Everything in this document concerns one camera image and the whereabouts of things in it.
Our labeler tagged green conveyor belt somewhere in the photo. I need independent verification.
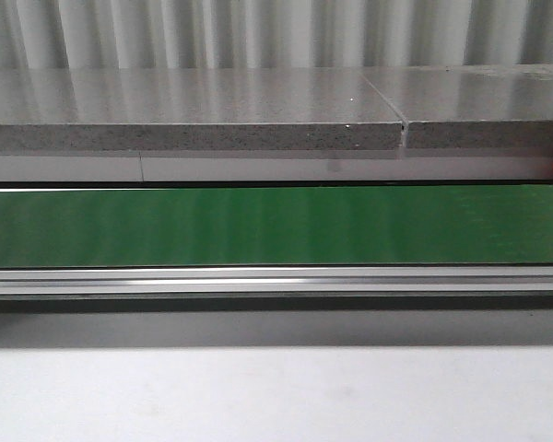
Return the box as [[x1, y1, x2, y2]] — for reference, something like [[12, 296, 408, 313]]
[[0, 184, 553, 268]]

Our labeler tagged grey stone slab right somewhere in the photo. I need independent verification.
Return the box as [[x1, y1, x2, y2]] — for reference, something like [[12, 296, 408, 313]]
[[362, 64, 553, 157]]

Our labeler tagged grey stone slab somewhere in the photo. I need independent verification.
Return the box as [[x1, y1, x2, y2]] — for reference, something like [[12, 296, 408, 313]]
[[362, 64, 553, 157], [0, 68, 402, 153]]

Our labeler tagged grey stone slab left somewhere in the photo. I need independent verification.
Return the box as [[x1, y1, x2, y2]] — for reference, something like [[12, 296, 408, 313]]
[[0, 68, 402, 153]]

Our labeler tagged white pleated curtain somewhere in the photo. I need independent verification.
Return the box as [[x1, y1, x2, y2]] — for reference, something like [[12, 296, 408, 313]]
[[0, 1, 553, 69]]

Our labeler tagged aluminium conveyor side rail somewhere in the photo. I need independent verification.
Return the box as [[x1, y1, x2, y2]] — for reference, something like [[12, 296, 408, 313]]
[[0, 265, 553, 302]]

